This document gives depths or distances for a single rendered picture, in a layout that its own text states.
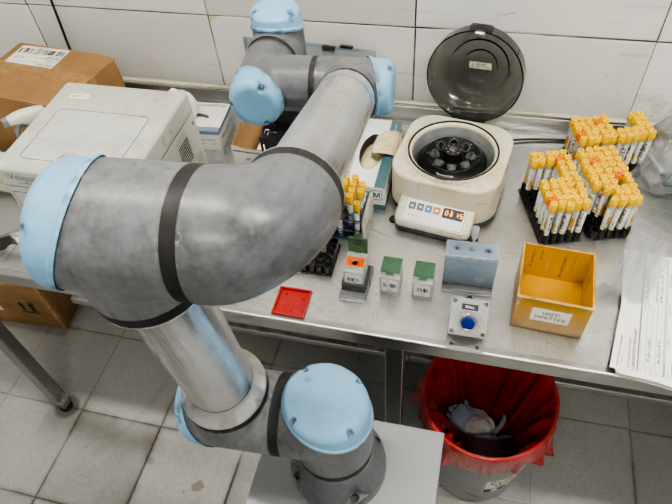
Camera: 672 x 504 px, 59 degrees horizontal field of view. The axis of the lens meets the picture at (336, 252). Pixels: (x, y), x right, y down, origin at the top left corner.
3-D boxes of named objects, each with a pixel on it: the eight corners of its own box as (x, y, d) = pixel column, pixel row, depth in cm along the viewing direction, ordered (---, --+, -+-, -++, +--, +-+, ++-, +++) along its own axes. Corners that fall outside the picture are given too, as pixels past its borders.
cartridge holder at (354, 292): (338, 299, 120) (337, 289, 117) (349, 266, 126) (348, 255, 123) (364, 304, 119) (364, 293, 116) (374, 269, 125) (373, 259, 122)
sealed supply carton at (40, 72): (-5, 146, 161) (-43, 88, 147) (48, 96, 175) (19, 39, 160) (89, 166, 152) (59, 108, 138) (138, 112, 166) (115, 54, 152)
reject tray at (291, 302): (271, 314, 119) (270, 312, 118) (281, 287, 123) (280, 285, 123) (303, 319, 118) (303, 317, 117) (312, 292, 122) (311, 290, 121)
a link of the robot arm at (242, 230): (317, 219, 39) (398, 35, 78) (162, 207, 41) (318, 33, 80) (323, 350, 45) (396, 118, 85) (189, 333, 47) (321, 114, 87)
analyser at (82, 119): (59, 268, 131) (-11, 166, 108) (115, 183, 148) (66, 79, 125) (186, 288, 125) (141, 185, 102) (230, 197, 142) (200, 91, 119)
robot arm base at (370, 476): (366, 529, 88) (363, 507, 80) (276, 491, 92) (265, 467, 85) (399, 437, 96) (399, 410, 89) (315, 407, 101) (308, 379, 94)
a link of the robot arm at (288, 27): (238, 22, 81) (255, -9, 86) (252, 89, 90) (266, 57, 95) (294, 24, 80) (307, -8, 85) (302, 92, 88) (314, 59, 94)
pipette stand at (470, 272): (441, 291, 120) (444, 260, 112) (443, 265, 124) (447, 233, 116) (491, 297, 118) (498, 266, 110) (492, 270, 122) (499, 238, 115)
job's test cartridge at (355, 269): (344, 287, 120) (342, 268, 115) (349, 270, 123) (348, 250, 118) (363, 291, 119) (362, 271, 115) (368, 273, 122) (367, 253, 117)
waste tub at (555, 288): (508, 326, 113) (516, 295, 106) (514, 272, 122) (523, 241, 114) (581, 340, 110) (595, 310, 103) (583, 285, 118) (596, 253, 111)
